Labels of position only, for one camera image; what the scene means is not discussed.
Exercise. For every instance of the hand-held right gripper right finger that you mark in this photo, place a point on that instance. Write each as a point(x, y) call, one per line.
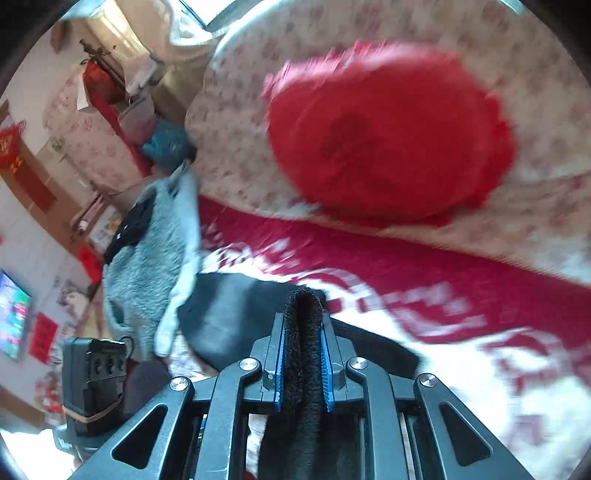
point(328, 369)

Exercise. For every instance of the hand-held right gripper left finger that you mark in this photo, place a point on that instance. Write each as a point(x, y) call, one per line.
point(278, 369)

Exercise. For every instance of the black pants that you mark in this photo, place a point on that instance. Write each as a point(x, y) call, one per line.
point(302, 350)

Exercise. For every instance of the red paper poster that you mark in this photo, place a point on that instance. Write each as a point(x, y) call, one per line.
point(44, 337)
point(91, 265)

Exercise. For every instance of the television screen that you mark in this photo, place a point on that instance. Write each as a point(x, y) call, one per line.
point(11, 314)

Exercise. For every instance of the grey fleece jacket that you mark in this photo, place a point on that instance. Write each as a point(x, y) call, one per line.
point(143, 281)

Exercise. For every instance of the red patterned blanket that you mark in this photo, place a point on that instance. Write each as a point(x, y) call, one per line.
point(415, 263)

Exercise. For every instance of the beige plush floral blanket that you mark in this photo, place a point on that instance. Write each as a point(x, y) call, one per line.
point(466, 383)

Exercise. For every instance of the black cloth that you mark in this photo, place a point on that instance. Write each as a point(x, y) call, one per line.
point(129, 230)

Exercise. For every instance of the floral beige pillow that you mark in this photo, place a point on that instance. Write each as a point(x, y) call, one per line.
point(240, 152)

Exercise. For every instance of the floral fabric wardrobe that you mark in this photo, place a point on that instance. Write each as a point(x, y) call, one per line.
point(92, 138)

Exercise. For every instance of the teal bag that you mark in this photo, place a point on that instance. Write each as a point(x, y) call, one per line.
point(166, 143)

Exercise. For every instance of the red heart-shaped frilled pillow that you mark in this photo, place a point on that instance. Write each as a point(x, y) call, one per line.
point(388, 134)

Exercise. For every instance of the grey plastic bag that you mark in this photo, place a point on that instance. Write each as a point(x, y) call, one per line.
point(138, 117)

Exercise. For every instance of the red cloth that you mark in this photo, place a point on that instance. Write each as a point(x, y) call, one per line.
point(104, 83)

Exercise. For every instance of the red wall hanging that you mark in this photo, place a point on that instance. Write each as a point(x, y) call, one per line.
point(11, 147)

